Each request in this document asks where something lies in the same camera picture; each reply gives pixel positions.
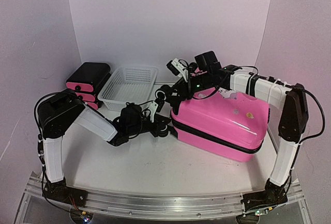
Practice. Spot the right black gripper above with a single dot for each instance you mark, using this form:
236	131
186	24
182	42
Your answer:
183	95

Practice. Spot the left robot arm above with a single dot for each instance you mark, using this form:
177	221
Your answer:
58	114

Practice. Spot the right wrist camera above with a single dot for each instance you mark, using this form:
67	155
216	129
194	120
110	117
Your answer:
178	69

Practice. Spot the black pink drawer organizer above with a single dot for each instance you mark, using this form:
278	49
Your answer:
88	80

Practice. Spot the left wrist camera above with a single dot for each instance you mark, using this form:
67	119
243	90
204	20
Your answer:
154	107

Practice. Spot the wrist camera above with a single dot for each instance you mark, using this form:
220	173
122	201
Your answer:
178	69
154	107

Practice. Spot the white plastic mesh basket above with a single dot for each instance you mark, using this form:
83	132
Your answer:
128	84

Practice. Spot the pink hard-shell suitcase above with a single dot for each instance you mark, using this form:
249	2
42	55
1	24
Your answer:
228	123

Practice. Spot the small green circuit board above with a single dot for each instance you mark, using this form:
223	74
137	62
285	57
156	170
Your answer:
86	217

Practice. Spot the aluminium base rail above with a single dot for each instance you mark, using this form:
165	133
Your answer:
235	207

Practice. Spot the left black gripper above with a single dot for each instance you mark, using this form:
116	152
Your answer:
159	124

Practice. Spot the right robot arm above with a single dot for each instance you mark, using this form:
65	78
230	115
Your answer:
291	101

